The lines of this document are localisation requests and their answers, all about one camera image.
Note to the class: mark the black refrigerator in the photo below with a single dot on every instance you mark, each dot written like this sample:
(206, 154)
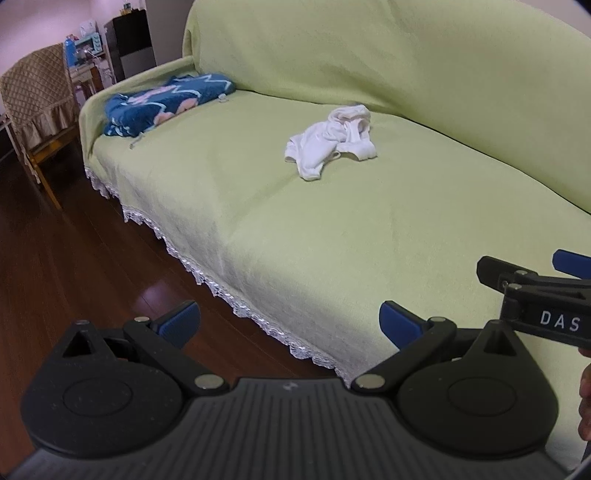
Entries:
(131, 41)

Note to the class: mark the blue floral blanket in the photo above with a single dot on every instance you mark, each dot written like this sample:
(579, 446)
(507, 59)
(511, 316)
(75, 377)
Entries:
(157, 99)

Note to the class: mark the white shirt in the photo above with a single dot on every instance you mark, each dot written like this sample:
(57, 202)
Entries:
(330, 138)

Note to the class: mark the white side table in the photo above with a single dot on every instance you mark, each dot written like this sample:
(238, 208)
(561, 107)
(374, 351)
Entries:
(90, 74)

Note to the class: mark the teal toaster oven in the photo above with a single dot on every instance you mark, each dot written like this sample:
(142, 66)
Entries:
(88, 44)

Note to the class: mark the chair with beige quilted cover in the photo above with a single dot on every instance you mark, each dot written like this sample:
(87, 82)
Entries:
(39, 92)

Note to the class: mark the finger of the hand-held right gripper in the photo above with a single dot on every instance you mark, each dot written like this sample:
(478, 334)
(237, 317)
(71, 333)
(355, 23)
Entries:
(494, 270)
(570, 264)

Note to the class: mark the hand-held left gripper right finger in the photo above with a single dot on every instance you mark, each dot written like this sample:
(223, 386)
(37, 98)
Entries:
(399, 321)

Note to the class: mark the green covered sofa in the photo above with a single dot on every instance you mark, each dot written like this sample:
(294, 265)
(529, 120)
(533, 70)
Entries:
(415, 60)

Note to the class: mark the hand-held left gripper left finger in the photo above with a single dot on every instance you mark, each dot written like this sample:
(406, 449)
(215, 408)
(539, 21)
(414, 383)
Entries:
(178, 321)

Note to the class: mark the person's right hand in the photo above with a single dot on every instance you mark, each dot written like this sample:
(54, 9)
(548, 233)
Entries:
(585, 401)

